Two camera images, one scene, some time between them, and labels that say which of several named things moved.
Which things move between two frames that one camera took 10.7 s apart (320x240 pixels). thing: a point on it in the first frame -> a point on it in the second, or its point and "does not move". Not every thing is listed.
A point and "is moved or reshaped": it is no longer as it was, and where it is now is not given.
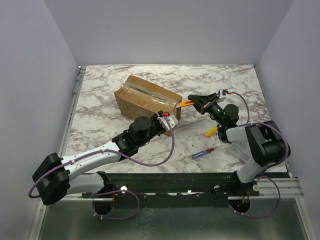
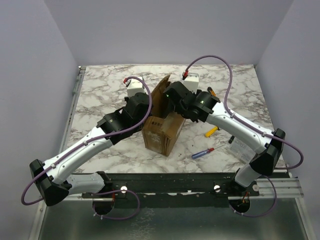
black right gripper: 207,104 -> 173,91
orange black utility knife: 187,103 is moved or reshaped
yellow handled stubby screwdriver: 209,133 does not move
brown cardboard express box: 136,98 is moved or reshaped
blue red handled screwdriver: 198,154 does not move
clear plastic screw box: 241,150 does not move
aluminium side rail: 72,110 does not move
